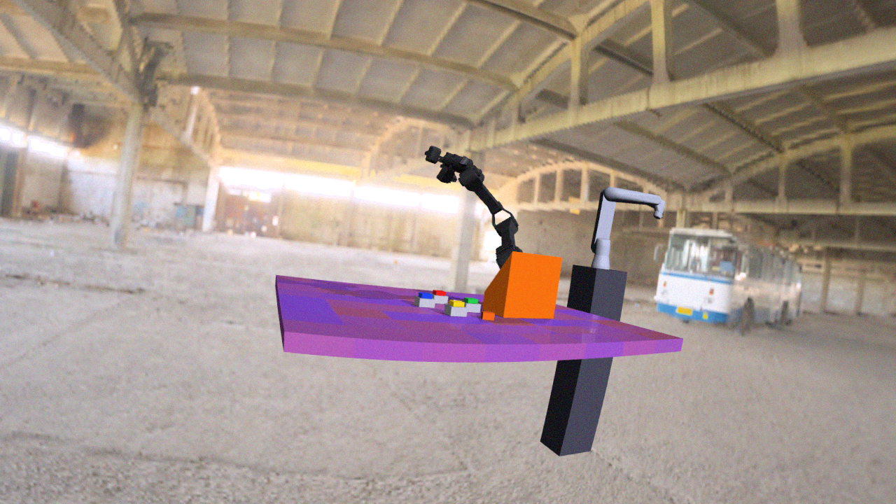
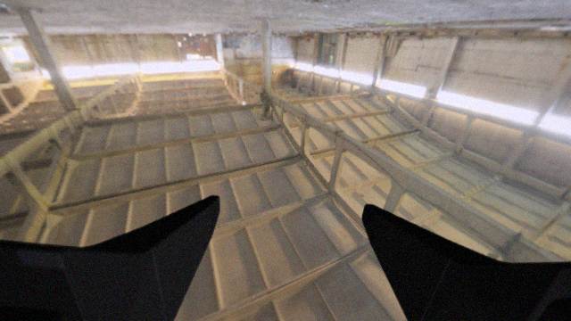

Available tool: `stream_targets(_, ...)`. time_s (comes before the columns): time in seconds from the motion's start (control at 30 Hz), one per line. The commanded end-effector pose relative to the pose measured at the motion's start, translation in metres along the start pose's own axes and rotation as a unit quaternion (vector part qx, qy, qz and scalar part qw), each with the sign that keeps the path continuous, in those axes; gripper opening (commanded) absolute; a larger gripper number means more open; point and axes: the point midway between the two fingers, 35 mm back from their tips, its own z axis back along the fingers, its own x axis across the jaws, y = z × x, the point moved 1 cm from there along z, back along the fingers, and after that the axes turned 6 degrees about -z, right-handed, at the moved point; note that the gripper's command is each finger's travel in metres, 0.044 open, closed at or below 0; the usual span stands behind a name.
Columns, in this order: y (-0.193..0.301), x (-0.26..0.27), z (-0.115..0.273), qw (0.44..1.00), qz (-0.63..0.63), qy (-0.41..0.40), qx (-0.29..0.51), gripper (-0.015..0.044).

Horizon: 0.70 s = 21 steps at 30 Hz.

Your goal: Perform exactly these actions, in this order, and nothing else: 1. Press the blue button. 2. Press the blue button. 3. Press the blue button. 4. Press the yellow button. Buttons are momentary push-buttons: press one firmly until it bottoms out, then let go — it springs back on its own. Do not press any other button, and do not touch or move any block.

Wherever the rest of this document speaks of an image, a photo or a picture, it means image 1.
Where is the blue button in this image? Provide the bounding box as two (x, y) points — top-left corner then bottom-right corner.
(414, 293), (435, 308)

